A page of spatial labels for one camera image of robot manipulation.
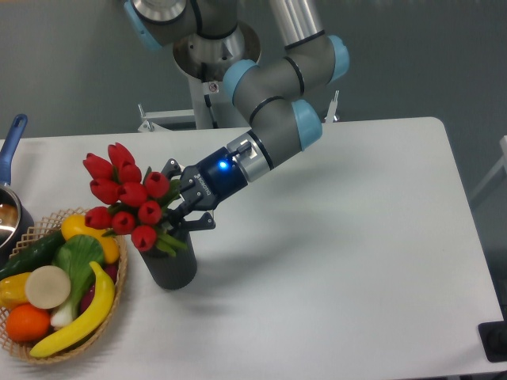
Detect orange fruit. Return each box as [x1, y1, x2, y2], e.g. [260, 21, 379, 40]
[6, 303, 50, 342]

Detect red tulip bouquet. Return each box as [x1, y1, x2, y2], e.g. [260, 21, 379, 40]
[83, 142, 187, 257]

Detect green bok choy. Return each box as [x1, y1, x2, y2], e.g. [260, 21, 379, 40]
[51, 242, 94, 329]

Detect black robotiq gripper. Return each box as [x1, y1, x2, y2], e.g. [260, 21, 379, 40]
[162, 147, 247, 236]

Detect dark red fruit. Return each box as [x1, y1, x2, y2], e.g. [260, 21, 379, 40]
[79, 264, 118, 314]

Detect black device at edge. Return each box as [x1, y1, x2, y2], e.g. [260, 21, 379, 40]
[478, 321, 506, 363]

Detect green cucumber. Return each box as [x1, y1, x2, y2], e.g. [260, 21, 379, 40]
[1, 230, 65, 280]

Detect white furniture piece right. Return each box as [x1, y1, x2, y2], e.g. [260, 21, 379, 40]
[469, 135, 506, 210]

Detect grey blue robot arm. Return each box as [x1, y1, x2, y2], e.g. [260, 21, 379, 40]
[124, 1, 349, 232]

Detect yellow squash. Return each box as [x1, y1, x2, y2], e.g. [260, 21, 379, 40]
[61, 215, 120, 264]

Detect dark grey ribbed vase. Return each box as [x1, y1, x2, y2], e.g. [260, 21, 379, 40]
[141, 230, 197, 291]

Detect woven wicker basket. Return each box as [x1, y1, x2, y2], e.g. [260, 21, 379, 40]
[1, 207, 128, 365]

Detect beige round disc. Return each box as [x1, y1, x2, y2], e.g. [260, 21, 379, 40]
[25, 265, 71, 310]

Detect yellow banana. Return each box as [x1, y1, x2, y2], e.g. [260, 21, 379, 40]
[29, 261, 115, 359]

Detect yellow bell pepper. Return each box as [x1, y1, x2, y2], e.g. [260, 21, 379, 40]
[1, 272, 31, 310]

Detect blue handled saucepan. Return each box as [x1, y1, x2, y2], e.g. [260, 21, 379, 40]
[1, 114, 34, 266]

